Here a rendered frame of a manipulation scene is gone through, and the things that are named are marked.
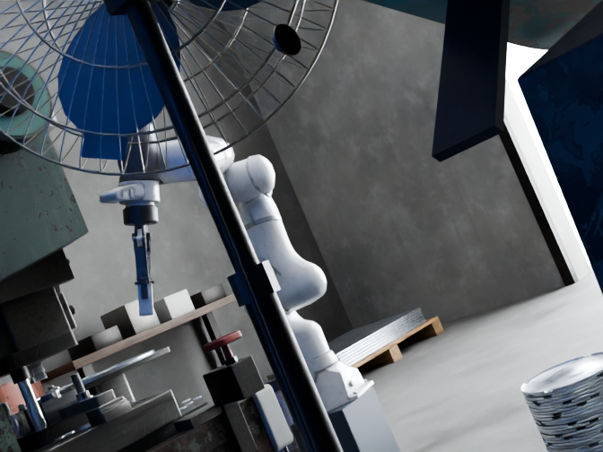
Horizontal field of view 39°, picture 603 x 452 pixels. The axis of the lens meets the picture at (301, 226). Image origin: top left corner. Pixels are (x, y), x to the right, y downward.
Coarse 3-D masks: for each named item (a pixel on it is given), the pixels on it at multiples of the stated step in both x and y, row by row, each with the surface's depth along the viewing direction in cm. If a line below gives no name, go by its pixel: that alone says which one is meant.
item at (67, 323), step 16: (16, 304) 170; (32, 304) 173; (48, 304) 175; (64, 304) 180; (0, 320) 169; (16, 320) 169; (32, 320) 172; (48, 320) 174; (64, 320) 176; (0, 336) 170; (16, 336) 168; (32, 336) 170; (48, 336) 173; (0, 352) 172
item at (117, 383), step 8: (160, 352) 190; (144, 360) 187; (128, 368) 183; (104, 376) 179; (112, 376) 180; (120, 376) 184; (88, 384) 176; (96, 384) 177; (104, 384) 181; (112, 384) 182; (120, 384) 183; (96, 392) 180; (120, 392) 183; (128, 392) 184; (128, 400) 183
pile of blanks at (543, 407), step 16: (576, 384) 235; (592, 384) 235; (528, 400) 245; (544, 400) 238; (560, 400) 234; (576, 400) 233; (592, 400) 232; (544, 416) 240; (560, 416) 235; (576, 416) 233; (592, 416) 232; (544, 432) 243; (560, 432) 237; (576, 432) 234; (592, 432) 232; (560, 448) 239; (576, 448) 235; (592, 448) 232
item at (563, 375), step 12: (576, 360) 259; (588, 360) 253; (600, 360) 247; (540, 372) 260; (552, 372) 256; (564, 372) 247; (576, 372) 242; (588, 372) 239; (600, 372) 233; (528, 384) 255; (540, 384) 248; (552, 384) 243; (564, 384) 237
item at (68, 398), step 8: (72, 392) 172; (48, 400) 168; (56, 400) 169; (64, 400) 171; (72, 400) 172; (40, 408) 168; (48, 408) 168; (56, 408) 169; (16, 416) 175; (24, 416) 173; (48, 416) 167; (56, 416) 168; (16, 424) 176; (24, 424) 174; (32, 424) 172; (48, 424) 167; (16, 432) 177; (24, 432) 174
